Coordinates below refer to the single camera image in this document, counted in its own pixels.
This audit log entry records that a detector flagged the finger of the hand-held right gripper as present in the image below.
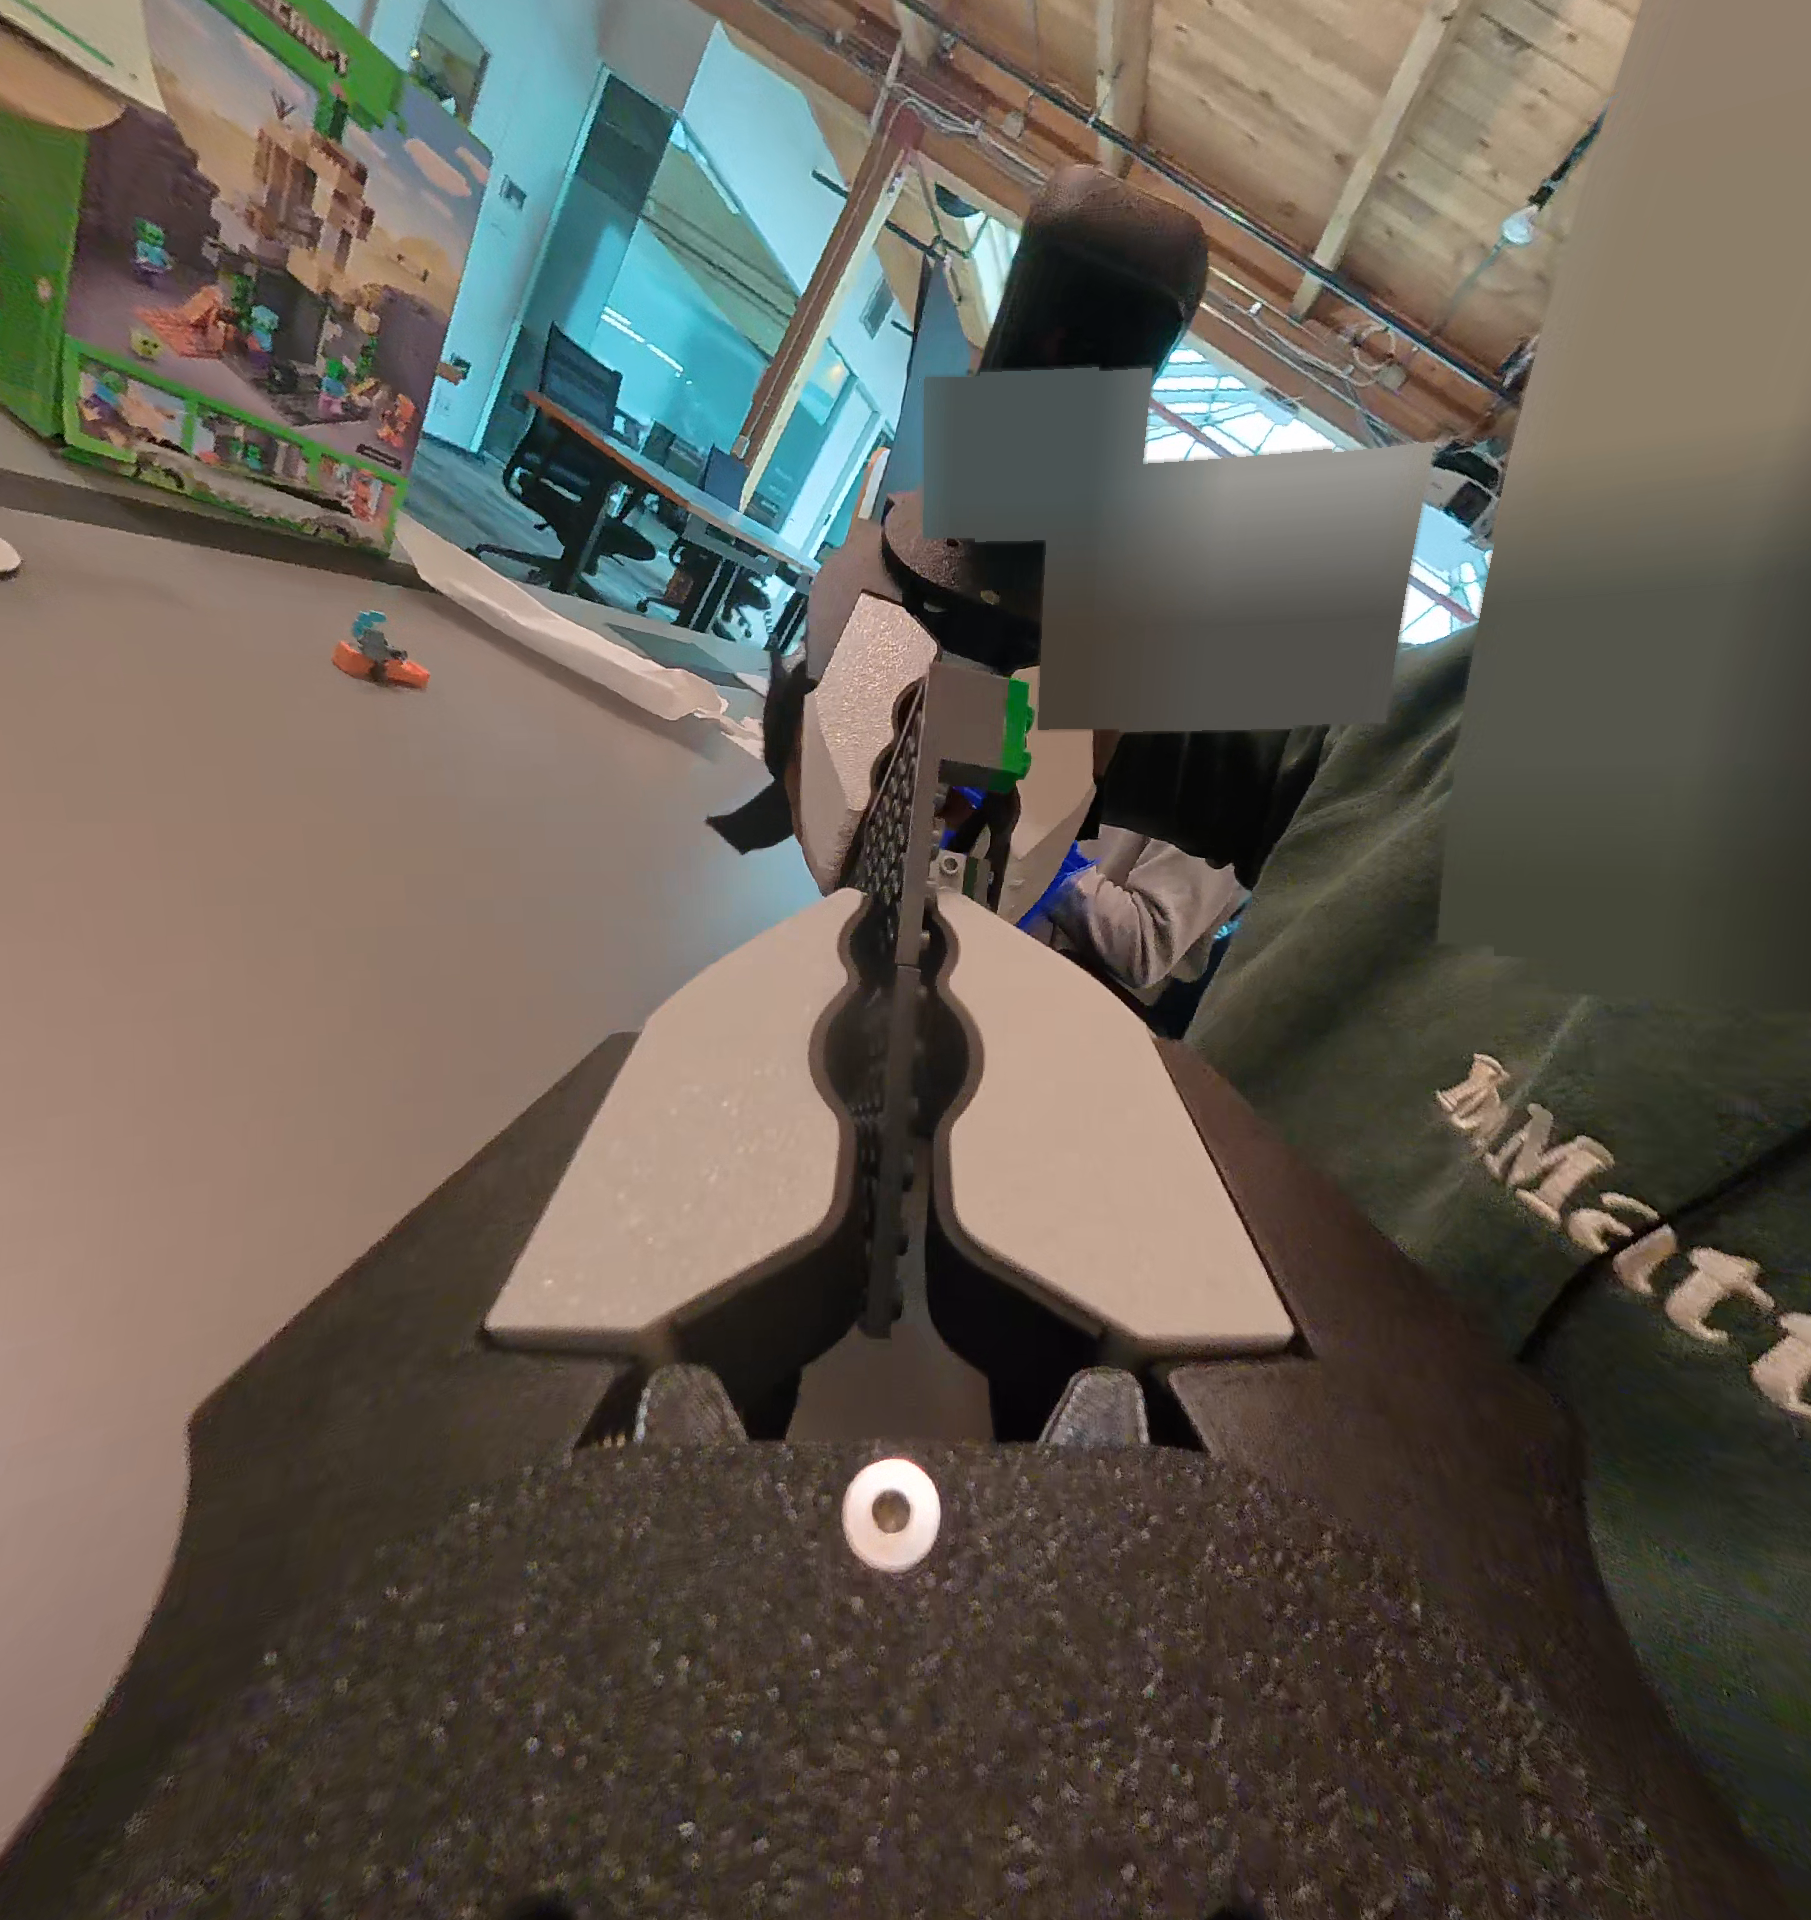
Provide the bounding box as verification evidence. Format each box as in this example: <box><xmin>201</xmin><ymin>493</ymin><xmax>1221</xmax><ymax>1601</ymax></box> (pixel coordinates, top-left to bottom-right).
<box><xmin>993</xmin><ymin>726</ymin><xmax>1101</xmax><ymax>918</ymax></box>
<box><xmin>803</xmin><ymin>593</ymin><xmax>945</xmax><ymax>900</ymax></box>

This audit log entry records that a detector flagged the office table wooden edge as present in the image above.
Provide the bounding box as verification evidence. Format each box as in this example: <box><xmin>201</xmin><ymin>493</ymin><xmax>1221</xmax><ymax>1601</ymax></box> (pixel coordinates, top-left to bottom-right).
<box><xmin>528</xmin><ymin>385</ymin><xmax>833</xmax><ymax>637</ymax></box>

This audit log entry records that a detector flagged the white printed paper bag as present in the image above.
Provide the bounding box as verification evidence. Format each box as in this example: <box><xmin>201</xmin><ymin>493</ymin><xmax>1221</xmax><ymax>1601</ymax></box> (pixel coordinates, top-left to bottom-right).
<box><xmin>394</xmin><ymin>518</ymin><xmax>733</xmax><ymax>726</ymax></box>

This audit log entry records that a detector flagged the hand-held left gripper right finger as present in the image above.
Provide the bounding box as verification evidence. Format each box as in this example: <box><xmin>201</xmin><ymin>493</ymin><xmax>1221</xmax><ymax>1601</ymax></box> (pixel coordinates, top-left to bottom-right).
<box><xmin>921</xmin><ymin>897</ymin><xmax>1295</xmax><ymax>1423</ymax></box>

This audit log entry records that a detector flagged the green toy set box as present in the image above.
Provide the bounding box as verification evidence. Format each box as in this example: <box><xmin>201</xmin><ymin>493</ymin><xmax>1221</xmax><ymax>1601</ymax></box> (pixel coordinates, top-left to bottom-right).
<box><xmin>0</xmin><ymin>0</ymin><xmax>495</xmax><ymax>557</ymax></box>

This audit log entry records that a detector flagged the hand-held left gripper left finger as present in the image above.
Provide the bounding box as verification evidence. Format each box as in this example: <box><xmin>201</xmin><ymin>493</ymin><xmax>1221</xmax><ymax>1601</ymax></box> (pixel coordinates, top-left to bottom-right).
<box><xmin>480</xmin><ymin>885</ymin><xmax>894</xmax><ymax>1429</ymax></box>

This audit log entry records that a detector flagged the grey brick baseplate model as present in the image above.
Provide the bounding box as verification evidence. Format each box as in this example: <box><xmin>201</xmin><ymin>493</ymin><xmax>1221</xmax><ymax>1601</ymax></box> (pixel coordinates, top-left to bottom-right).
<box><xmin>826</xmin><ymin>658</ymin><xmax>1037</xmax><ymax>1338</ymax></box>

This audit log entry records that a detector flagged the person's right forearm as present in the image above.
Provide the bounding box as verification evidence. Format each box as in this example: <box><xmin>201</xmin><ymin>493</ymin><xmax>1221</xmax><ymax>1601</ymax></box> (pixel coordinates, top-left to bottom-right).
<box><xmin>1096</xmin><ymin>726</ymin><xmax>1334</xmax><ymax>897</ymax></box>

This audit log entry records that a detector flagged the orange toy brick figure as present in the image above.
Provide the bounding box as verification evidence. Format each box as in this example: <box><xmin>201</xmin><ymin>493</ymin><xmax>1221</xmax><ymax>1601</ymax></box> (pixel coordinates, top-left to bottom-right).
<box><xmin>330</xmin><ymin>608</ymin><xmax>432</xmax><ymax>695</ymax></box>

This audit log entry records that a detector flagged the black office chair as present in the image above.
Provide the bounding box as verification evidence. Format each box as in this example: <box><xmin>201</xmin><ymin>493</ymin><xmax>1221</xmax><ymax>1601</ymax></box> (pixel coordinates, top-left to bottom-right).
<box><xmin>502</xmin><ymin>324</ymin><xmax>658</xmax><ymax>593</ymax></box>

